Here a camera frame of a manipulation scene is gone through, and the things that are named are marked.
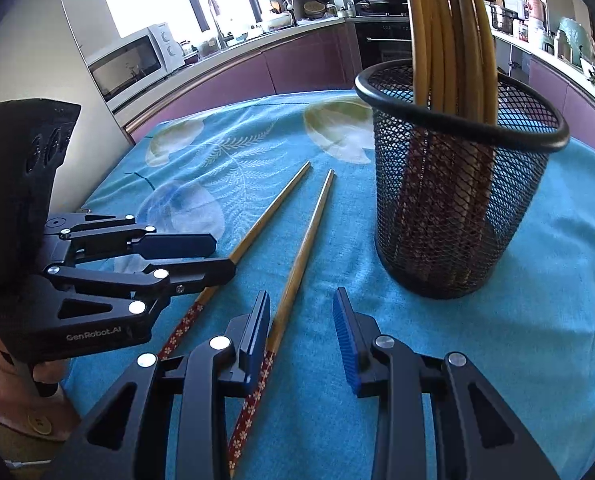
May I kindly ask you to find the mint green appliance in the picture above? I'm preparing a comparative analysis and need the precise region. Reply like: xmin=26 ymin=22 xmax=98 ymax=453
xmin=557 ymin=17 xmax=591 ymax=63

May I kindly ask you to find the steel stock pot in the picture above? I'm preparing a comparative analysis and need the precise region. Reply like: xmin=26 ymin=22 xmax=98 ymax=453
xmin=491 ymin=5 xmax=518 ymax=31

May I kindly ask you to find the bunch of wooden chopsticks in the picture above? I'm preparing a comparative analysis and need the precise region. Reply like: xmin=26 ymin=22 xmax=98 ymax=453
xmin=397 ymin=0 xmax=501 ymax=286

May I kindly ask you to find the purple sink base cabinet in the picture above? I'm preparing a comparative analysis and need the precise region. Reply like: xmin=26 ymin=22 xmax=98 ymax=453
xmin=128 ymin=25 xmax=363 ymax=131

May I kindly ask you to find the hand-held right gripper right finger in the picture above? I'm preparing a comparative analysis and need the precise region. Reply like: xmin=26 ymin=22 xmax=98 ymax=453
xmin=332 ymin=287 xmax=561 ymax=480

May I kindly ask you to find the pink thermos kettle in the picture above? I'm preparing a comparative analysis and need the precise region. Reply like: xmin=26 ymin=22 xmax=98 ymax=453
xmin=523 ymin=0 xmax=548 ymax=24

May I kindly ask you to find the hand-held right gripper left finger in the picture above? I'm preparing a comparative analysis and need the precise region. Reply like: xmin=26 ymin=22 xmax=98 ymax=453
xmin=45 ymin=290 xmax=273 ymax=480

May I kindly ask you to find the red-handled wooden chopstick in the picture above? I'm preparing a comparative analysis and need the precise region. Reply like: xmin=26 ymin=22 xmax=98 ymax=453
xmin=226 ymin=168 xmax=336 ymax=479
xmin=156 ymin=161 xmax=312 ymax=360

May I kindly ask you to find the built-in black oven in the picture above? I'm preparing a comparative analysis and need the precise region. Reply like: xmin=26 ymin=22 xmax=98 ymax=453
xmin=353 ymin=22 xmax=413 ymax=64

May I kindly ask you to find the black lidded cooking pot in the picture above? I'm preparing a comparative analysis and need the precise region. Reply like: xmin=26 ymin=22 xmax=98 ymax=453
xmin=355 ymin=0 xmax=391 ymax=16

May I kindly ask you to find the white microwave oven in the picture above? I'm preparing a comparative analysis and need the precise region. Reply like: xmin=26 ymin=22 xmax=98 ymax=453
xmin=86 ymin=23 xmax=184 ymax=104

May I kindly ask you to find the purple counter base cabinet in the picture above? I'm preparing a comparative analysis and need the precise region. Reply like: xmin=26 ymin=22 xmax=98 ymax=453
xmin=495 ymin=42 xmax=595 ymax=161

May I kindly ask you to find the person's left forearm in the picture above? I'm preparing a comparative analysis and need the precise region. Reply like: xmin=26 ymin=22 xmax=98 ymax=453
xmin=0 ymin=350 xmax=83 ymax=443

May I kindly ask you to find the person's left hand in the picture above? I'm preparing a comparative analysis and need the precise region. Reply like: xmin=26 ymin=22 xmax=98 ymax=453
xmin=30 ymin=358 xmax=69 ymax=386

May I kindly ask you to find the black mesh utensil holder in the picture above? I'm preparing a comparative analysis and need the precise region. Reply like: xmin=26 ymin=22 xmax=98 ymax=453
xmin=354 ymin=59 xmax=571 ymax=301

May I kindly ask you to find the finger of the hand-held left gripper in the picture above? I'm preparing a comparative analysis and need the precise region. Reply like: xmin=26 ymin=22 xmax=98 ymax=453
xmin=44 ymin=258 xmax=238 ymax=329
xmin=45 ymin=214 xmax=217 ymax=264

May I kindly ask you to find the blue floral tablecloth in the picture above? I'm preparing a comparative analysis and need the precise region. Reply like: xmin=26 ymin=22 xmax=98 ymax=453
xmin=60 ymin=89 xmax=595 ymax=480

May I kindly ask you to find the steel sink faucet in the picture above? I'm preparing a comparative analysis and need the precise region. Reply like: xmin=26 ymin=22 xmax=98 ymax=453
xmin=208 ymin=0 xmax=233 ymax=48

